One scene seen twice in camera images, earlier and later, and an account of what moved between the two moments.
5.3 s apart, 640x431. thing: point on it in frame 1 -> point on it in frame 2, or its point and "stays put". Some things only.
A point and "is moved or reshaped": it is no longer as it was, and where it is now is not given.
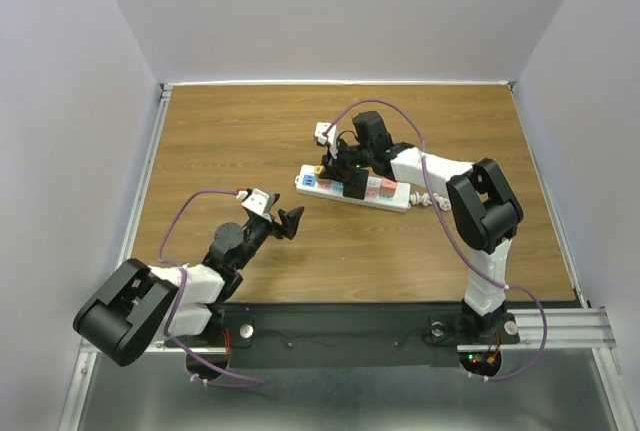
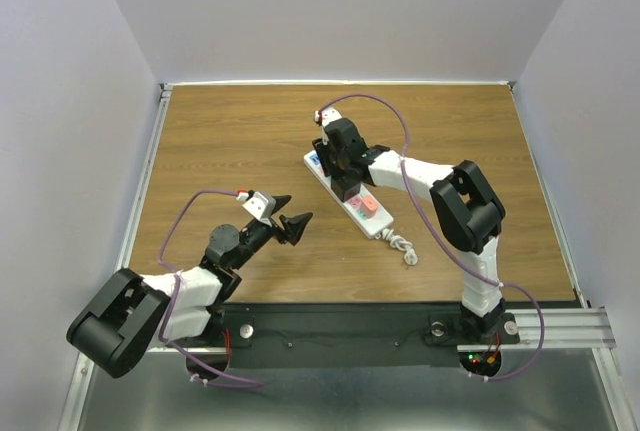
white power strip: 310,182 -> 371,226
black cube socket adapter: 356,188 is moved or reshaped
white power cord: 417,198 is moved or reshaped
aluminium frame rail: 86,346 stays put
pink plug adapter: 387,187 is moved or reshaped
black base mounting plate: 349,334 stays put
